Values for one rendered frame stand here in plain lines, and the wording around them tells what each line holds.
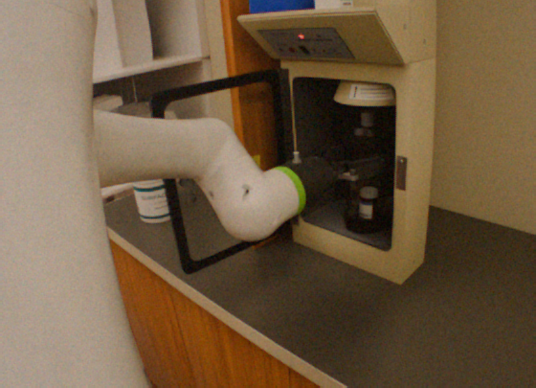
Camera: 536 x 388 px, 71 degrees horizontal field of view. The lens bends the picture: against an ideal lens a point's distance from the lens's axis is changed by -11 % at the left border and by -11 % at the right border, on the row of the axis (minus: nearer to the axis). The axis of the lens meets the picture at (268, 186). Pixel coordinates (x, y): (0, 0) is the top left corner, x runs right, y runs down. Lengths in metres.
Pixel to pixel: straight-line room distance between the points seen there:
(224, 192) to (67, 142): 0.48
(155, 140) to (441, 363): 0.59
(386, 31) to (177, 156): 0.37
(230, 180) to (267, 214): 0.08
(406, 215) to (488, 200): 0.45
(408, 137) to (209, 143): 0.37
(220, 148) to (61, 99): 0.48
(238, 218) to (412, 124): 0.36
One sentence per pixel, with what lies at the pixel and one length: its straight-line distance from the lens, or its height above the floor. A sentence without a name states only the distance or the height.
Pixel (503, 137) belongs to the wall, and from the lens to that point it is 1.19.
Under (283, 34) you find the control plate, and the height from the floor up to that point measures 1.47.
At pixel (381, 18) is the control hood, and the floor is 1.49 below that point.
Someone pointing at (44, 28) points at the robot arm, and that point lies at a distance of 0.26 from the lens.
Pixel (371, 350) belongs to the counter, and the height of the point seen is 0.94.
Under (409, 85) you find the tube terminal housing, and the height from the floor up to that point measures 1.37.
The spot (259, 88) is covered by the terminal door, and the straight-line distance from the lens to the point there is 0.91.
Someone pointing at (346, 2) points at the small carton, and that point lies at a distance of 0.76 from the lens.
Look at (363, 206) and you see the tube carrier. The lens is 0.94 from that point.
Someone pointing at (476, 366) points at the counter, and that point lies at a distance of 0.80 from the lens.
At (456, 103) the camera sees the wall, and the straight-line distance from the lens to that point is 1.21.
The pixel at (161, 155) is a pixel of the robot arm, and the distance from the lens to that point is 0.58.
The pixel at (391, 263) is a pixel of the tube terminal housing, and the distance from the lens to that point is 0.93.
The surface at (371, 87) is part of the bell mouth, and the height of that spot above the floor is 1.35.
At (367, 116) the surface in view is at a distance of 0.91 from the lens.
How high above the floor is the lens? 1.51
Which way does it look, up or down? 23 degrees down
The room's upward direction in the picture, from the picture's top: 5 degrees counter-clockwise
